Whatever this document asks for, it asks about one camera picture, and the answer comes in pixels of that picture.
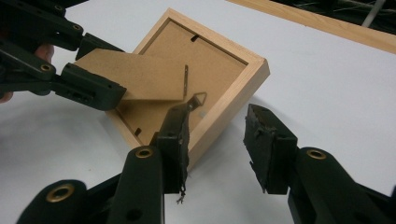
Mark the white metal stand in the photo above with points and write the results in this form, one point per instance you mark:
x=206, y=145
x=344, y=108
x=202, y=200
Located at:
x=372, y=13

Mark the wooden table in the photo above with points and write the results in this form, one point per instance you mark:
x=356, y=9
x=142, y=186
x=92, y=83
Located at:
x=342, y=29

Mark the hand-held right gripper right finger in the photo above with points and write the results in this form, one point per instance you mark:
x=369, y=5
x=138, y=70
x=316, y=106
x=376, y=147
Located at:
x=271, y=149

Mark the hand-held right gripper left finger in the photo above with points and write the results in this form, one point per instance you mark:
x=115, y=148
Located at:
x=174, y=146

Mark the square wooden frame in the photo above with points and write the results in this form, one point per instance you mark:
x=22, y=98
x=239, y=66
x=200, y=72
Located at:
x=218, y=71

